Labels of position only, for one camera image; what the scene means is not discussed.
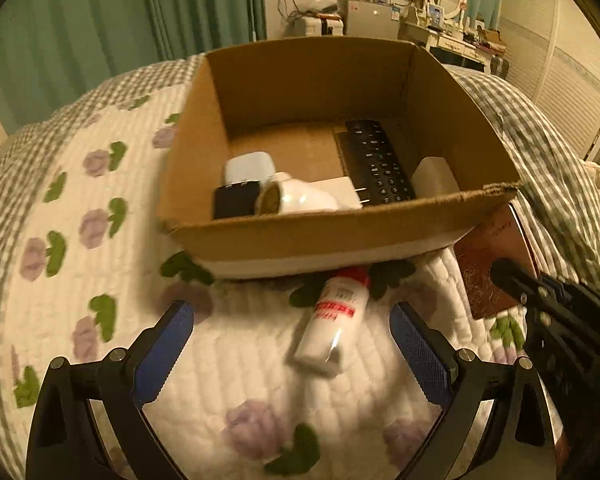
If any white bottle with red cap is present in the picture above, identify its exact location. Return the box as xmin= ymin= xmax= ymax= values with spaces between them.
xmin=294 ymin=266 xmax=370 ymax=377

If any black remote control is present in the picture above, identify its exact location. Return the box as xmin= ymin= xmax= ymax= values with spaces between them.
xmin=335 ymin=120 xmax=415 ymax=207

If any white hair dryer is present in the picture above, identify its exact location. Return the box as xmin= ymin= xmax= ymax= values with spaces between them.
xmin=254 ymin=172 xmax=362 ymax=214

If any light blue earbuds case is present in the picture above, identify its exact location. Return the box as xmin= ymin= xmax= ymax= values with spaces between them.
xmin=223 ymin=151 xmax=276 ymax=185

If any grey checkered bedspread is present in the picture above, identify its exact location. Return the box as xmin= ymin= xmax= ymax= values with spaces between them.
xmin=0 ymin=52 xmax=600 ymax=480

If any white floral quilt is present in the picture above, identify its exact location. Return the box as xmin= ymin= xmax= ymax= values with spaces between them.
xmin=5 ymin=84 xmax=524 ymax=479

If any white louvred wardrobe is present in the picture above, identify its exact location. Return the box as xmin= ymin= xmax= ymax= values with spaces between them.
xmin=498 ymin=0 xmax=600 ymax=158

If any brown cardboard box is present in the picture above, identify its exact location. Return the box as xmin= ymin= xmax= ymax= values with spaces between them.
xmin=157 ymin=36 xmax=520 ymax=280

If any white dressing table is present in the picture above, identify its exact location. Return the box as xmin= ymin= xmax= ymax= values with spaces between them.
xmin=398 ymin=18 xmax=493 ymax=74

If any black small box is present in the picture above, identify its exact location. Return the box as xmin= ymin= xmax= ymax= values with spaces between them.
xmin=213 ymin=181 xmax=261 ymax=220

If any silver mini fridge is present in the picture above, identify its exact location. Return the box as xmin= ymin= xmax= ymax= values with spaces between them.
xmin=343 ymin=0 xmax=400 ymax=40

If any white suitcase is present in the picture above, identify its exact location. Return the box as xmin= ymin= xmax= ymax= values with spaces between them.
xmin=291 ymin=14 xmax=344 ymax=37

